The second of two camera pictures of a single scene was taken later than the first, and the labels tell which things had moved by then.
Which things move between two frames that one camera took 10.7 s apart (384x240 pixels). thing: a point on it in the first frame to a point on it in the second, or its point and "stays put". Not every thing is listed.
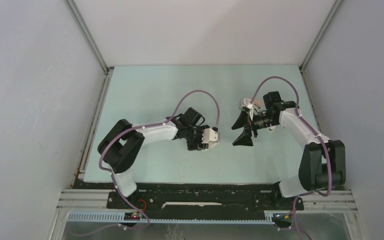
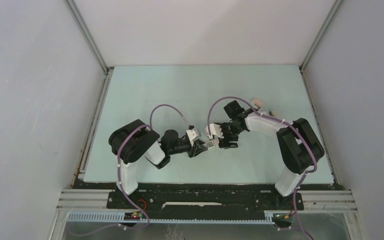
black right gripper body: (262, 121) to (230, 133)
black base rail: (156, 198) stays put
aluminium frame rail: (88, 205) stays put
